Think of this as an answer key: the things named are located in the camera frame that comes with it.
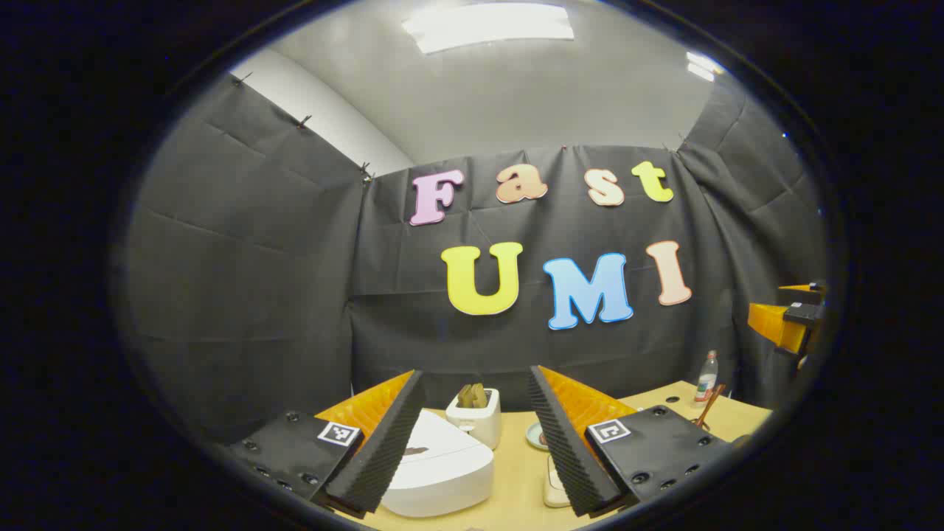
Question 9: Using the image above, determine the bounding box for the large ceiling light panel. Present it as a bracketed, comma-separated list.
[402, 3, 575, 55]

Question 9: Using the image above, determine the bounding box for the wooden spoon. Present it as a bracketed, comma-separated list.
[693, 383, 726, 431]

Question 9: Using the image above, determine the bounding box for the white toaster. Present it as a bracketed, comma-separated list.
[445, 389, 503, 451]

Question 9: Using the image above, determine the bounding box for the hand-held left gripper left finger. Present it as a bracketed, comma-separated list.
[221, 369, 427, 517]

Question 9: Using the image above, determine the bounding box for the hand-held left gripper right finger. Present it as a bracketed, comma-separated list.
[527, 365, 738, 517]

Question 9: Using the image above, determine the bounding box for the black backdrop cloth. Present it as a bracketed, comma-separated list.
[122, 74, 828, 443]

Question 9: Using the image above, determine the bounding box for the small ceiling light panel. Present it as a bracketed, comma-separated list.
[686, 51, 727, 83]

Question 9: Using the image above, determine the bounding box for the clear box of rice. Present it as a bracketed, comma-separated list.
[544, 456, 572, 508]

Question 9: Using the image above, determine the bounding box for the clear plastic bottle red label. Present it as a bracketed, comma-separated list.
[693, 350, 719, 408]

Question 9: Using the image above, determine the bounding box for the white rice cooker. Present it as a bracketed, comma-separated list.
[380, 409, 495, 518]

